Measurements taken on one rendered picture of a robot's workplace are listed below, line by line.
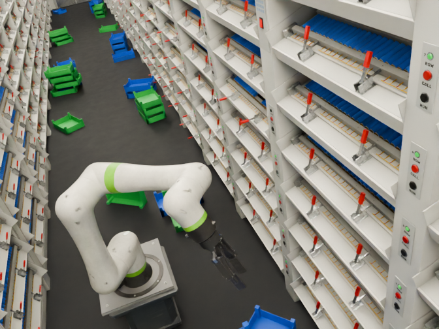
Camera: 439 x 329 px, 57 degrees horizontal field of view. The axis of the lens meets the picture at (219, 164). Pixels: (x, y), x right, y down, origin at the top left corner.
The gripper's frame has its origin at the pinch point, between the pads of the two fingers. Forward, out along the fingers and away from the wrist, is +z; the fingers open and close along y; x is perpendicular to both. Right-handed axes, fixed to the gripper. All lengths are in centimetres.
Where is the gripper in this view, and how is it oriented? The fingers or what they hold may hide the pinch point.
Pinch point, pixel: (238, 274)
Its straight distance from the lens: 147.1
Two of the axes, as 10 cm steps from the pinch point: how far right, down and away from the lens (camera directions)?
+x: 8.3, -4.6, -3.1
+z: 5.5, 7.6, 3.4
